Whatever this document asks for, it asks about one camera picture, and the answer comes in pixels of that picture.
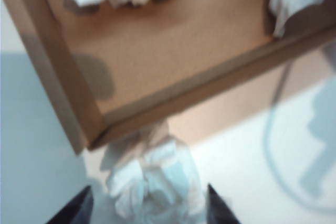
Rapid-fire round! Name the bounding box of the open brown cardboard box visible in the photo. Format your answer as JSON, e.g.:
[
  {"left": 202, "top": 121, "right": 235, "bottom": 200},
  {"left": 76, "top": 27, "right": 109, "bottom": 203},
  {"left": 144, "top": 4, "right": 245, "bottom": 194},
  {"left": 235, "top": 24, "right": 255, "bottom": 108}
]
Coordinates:
[{"left": 0, "top": 0, "right": 336, "bottom": 156}]

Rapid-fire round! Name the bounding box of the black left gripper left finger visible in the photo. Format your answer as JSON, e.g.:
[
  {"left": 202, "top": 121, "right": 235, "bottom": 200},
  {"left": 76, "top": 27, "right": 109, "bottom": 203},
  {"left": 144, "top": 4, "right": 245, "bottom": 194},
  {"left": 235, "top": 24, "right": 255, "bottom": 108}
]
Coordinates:
[{"left": 47, "top": 185, "right": 94, "bottom": 224}]

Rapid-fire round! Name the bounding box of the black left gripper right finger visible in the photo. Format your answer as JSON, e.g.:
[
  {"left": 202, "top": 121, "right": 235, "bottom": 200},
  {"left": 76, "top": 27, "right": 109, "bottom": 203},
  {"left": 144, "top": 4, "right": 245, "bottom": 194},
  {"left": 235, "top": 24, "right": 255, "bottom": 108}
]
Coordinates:
[{"left": 207, "top": 183, "right": 241, "bottom": 224}]

